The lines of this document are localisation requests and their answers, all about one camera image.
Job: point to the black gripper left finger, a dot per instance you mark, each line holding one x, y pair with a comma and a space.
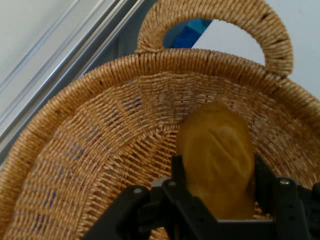
175, 200

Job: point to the aluminium wall rail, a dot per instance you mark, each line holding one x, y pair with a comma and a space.
75, 57

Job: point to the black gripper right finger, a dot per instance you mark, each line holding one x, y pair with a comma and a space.
287, 205

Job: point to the blue object behind basket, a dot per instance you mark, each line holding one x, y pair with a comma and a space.
185, 37

